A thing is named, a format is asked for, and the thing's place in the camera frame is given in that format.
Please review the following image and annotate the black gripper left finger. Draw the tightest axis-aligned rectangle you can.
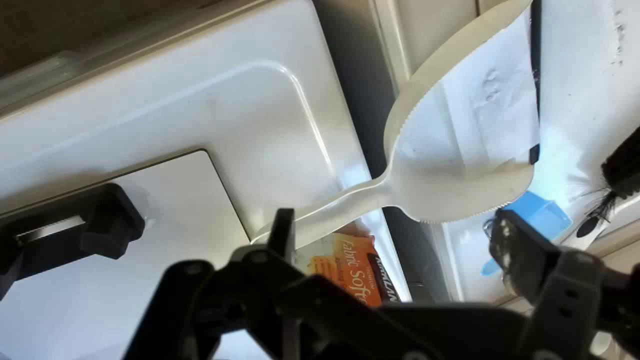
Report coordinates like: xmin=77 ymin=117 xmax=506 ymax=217
xmin=122 ymin=206 xmax=437 ymax=360

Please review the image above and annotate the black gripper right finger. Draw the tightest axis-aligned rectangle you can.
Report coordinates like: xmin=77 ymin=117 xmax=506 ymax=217
xmin=488 ymin=207 xmax=640 ymax=360

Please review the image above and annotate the blue plastic detergent scoop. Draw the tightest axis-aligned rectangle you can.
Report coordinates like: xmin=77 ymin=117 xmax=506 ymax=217
xmin=481 ymin=187 xmax=575 ymax=277

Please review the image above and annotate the white dustpan with black lip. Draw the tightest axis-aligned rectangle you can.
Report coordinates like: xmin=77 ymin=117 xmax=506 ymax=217
xmin=256 ymin=0 xmax=545 ymax=244

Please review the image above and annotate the black plastic clamp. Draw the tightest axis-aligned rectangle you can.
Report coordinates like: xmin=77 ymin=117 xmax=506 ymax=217
xmin=0 ymin=181 xmax=149 ymax=298

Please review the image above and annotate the orange fabric softener box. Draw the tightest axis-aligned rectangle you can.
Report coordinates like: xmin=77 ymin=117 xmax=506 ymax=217
xmin=309 ymin=228 xmax=404 ymax=308

